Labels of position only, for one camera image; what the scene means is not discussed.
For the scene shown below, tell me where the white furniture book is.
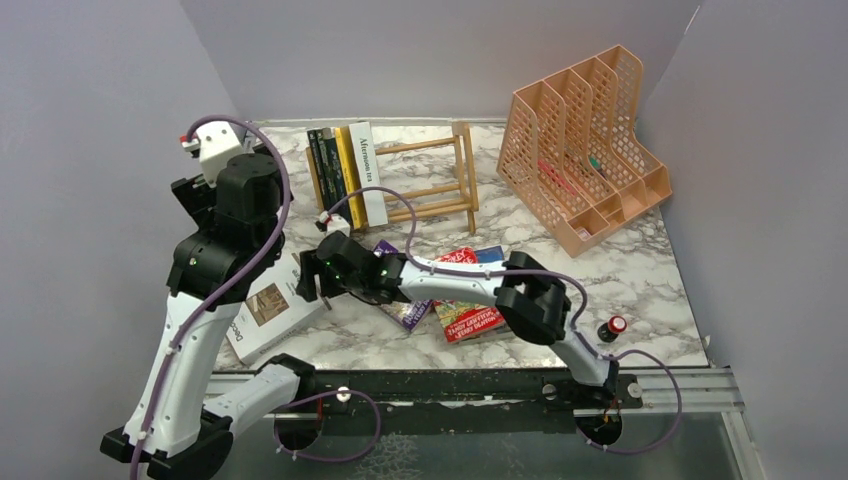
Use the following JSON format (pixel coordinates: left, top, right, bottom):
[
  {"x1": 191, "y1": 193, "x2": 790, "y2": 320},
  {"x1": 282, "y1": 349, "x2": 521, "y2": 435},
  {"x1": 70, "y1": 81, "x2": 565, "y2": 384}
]
[{"x1": 226, "y1": 254, "x2": 331, "y2": 365}]

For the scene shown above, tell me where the green marker in organizer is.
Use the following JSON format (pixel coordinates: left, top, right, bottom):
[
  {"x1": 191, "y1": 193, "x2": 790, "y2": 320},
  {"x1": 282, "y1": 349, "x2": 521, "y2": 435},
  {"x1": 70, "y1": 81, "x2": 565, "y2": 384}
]
[{"x1": 589, "y1": 155, "x2": 606, "y2": 179}]

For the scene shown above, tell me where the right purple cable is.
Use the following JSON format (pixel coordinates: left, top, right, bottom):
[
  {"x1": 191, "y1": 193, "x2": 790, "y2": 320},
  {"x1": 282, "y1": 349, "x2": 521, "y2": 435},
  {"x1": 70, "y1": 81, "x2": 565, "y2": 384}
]
[{"x1": 327, "y1": 186, "x2": 684, "y2": 458}]

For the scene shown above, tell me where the red black small bottle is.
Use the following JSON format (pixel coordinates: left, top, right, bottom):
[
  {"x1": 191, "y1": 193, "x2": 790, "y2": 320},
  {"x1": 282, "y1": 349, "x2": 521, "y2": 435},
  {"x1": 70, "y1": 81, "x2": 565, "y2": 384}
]
[{"x1": 596, "y1": 315, "x2": 628, "y2": 343}]

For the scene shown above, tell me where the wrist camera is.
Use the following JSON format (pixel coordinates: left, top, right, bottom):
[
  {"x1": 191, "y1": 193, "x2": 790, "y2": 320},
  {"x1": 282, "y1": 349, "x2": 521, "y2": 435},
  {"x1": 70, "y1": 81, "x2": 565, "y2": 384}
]
[
  {"x1": 315, "y1": 211, "x2": 352, "y2": 236},
  {"x1": 180, "y1": 121, "x2": 246, "y2": 188}
]

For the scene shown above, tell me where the blue book under red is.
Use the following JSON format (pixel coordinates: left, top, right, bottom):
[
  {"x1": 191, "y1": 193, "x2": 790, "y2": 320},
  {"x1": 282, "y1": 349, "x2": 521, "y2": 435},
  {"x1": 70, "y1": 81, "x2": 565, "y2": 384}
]
[{"x1": 474, "y1": 245, "x2": 505, "y2": 265}]

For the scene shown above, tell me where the black moon and sixpence book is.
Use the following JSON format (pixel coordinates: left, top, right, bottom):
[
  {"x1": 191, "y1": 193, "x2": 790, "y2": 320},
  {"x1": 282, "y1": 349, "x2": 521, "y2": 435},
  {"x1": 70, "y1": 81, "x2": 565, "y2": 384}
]
[{"x1": 307, "y1": 129, "x2": 336, "y2": 210}]

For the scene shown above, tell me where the floral little women book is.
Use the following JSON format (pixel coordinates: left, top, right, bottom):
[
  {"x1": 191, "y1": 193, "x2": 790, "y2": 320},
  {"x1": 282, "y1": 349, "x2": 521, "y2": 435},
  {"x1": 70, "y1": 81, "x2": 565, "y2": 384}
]
[{"x1": 322, "y1": 127, "x2": 353, "y2": 225}]

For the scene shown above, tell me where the purple 52-storey treehouse book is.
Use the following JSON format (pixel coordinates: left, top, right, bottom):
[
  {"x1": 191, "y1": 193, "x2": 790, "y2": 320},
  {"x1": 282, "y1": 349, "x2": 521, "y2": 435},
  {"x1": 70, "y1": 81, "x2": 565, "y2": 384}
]
[{"x1": 373, "y1": 240, "x2": 433, "y2": 332}]

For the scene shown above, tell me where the green alice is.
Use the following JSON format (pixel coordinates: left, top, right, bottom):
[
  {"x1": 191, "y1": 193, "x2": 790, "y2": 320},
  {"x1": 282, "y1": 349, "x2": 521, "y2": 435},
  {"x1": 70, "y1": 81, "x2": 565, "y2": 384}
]
[{"x1": 316, "y1": 127, "x2": 347, "y2": 210}]

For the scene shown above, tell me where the orange plastic file organizer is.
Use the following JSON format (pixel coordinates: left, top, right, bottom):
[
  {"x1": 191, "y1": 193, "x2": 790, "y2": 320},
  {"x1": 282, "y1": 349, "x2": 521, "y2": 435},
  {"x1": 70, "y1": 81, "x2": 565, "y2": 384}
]
[{"x1": 497, "y1": 45, "x2": 672, "y2": 257}]

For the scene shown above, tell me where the yellow book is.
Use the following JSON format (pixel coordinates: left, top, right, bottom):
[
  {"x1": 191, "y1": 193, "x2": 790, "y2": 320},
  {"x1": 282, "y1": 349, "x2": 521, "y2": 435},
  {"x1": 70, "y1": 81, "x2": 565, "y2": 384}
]
[{"x1": 334, "y1": 126, "x2": 367, "y2": 230}]

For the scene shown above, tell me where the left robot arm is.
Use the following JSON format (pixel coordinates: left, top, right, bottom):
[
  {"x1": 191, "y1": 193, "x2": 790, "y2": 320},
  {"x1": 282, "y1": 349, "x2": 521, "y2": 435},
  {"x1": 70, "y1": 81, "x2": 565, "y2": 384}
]
[{"x1": 100, "y1": 153, "x2": 315, "y2": 479}]

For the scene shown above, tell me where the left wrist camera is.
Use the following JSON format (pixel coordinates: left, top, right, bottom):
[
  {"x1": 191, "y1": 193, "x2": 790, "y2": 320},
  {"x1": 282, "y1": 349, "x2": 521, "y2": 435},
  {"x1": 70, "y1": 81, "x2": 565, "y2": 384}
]
[{"x1": 180, "y1": 121, "x2": 246, "y2": 188}]

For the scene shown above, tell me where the red 13-storey treehouse book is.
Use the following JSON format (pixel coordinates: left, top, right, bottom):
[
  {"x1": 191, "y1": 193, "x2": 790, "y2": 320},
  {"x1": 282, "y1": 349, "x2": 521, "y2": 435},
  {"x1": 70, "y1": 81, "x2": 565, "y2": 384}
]
[{"x1": 433, "y1": 247, "x2": 512, "y2": 344}]

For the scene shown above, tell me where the wooden book rack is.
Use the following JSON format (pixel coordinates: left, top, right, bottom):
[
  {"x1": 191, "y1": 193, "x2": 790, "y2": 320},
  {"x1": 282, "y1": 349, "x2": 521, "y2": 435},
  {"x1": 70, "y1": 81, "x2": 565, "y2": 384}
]
[{"x1": 305, "y1": 121, "x2": 480, "y2": 234}]

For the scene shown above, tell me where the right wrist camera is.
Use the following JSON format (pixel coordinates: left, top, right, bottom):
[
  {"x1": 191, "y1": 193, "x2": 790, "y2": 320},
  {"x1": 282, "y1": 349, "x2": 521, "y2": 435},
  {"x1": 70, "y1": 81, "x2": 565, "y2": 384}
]
[{"x1": 315, "y1": 211, "x2": 352, "y2": 236}]

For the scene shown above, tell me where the black front rail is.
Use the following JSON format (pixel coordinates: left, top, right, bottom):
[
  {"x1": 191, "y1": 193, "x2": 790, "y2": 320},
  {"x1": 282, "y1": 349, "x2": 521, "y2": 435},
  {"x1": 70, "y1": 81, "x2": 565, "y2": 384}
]
[{"x1": 267, "y1": 368, "x2": 670, "y2": 445}]

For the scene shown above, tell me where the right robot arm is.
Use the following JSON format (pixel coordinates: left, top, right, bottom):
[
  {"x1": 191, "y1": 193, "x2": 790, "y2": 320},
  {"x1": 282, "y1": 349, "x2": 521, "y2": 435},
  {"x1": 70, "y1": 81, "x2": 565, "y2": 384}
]
[{"x1": 295, "y1": 232, "x2": 619, "y2": 407}]

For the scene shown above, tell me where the red item in organizer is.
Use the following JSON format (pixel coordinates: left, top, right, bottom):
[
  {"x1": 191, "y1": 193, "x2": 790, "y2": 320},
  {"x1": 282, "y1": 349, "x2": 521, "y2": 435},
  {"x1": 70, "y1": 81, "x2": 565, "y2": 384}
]
[{"x1": 537, "y1": 159, "x2": 578, "y2": 197}]

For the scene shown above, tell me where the white afternoon tea coffee book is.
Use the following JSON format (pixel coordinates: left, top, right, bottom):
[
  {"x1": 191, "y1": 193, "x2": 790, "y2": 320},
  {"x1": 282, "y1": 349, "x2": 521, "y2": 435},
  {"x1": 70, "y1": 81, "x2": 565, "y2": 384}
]
[{"x1": 348, "y1": 121, "x2": 389, "y2": 227}]

